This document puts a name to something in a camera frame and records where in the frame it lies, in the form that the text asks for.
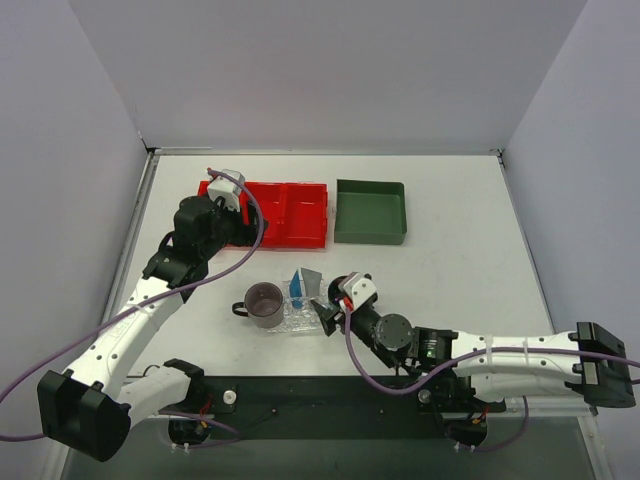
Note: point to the mauve mug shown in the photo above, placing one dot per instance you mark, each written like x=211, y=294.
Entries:
x=263, y=304

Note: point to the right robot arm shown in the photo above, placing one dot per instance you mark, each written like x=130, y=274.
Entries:
x=459, y=367

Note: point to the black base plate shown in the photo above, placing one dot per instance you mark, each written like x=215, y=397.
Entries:
x=319, y=408

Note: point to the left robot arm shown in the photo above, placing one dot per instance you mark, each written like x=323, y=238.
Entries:
x=89, y=407

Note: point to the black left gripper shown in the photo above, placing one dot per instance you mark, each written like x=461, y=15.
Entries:
x=248, y=228

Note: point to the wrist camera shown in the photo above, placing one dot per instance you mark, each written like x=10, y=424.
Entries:
x=355, y=290
x=221, y=187

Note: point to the dark green mug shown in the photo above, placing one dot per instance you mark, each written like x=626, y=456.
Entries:
x=335, y=287

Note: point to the red compartment bin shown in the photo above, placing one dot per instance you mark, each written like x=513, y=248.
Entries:
x=295, y=214

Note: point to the clear textured holder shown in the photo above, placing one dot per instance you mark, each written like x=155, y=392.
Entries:
x=299, y=313

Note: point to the clear textured oval tray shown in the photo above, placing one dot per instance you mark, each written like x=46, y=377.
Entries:
x=303, y=320

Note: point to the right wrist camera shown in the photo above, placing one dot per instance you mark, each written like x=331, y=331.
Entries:
x=355, y=290

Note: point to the blue toothpaste tube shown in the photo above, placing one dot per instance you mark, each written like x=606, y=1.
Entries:
x=297, y=290

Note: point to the green plastic bin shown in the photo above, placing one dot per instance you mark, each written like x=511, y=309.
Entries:
x=370, y=212

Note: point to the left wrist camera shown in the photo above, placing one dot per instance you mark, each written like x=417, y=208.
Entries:
x=221, y=187

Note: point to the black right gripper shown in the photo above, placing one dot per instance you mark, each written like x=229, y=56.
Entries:
x=335, y=304

